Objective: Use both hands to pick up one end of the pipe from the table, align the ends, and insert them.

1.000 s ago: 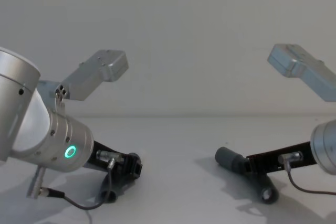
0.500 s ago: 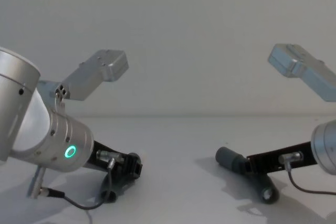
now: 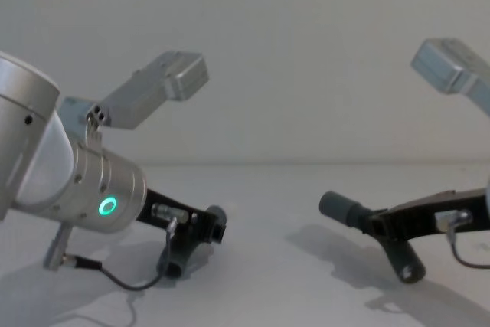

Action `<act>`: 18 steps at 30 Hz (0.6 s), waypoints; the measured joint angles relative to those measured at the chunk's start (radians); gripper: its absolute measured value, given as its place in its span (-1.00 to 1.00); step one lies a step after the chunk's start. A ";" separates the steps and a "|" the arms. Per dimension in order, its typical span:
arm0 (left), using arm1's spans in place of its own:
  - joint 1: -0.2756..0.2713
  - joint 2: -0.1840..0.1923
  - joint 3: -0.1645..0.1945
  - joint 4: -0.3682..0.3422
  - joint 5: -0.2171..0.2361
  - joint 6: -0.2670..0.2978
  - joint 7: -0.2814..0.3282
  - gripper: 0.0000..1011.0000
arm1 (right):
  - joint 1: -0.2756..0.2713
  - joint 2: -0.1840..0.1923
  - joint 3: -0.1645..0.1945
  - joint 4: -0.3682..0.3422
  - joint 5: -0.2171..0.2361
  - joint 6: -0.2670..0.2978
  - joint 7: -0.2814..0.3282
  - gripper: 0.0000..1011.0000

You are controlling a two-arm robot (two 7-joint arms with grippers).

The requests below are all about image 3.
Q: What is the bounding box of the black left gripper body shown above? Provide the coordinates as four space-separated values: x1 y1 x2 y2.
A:
135 187 210 233

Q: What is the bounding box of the thin dark cable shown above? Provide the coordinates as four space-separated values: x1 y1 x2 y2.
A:
60 204 192 292
435 210 490 267

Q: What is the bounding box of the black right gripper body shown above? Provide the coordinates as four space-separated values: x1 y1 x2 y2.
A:
385 186 490 244

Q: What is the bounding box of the grey threaded pipe fitting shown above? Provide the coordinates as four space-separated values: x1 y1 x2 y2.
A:
159 204 230 279

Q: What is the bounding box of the grey angled pipe fitting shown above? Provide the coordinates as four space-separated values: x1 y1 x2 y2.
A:
318 190 427 286

